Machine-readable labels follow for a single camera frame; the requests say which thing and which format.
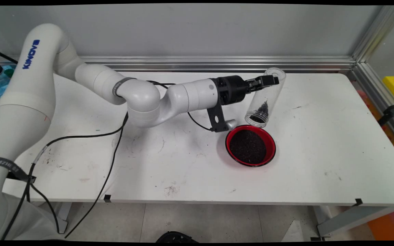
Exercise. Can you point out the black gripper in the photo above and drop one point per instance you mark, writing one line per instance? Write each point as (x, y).
(231, 89)

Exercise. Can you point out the clear plastic jar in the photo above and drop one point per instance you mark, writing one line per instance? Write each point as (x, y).
(274, 95)

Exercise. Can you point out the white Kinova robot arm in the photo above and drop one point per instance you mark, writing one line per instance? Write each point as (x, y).
(142, 99)

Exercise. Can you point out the black grains in jar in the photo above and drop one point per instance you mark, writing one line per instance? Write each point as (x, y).
(261, 111)

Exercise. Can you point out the red bowl with black rim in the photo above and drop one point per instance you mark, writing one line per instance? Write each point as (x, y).
(270, 145)

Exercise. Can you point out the black grains in bowl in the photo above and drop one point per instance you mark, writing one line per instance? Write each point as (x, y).
(248, 147)

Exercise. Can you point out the black stand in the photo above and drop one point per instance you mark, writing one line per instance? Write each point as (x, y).
(390, 112)

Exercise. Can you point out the grey table leg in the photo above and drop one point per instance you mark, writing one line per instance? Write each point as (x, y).
(347, 218)

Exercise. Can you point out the black object on floor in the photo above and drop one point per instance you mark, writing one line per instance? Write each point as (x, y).
(176, 237)

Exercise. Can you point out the orange plastic box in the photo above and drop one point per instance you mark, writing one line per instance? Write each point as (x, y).
(388, 225)

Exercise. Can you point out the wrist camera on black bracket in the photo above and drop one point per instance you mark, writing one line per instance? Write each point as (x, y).
(215, 118)

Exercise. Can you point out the long aluminium frame rail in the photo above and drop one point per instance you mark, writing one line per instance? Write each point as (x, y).
(183, 63)

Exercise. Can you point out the short aluminium frame rail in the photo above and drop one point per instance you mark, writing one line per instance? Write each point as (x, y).
(371, 89)

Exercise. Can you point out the upright aluminium frame post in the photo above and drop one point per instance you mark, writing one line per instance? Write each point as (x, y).
(378, 30)

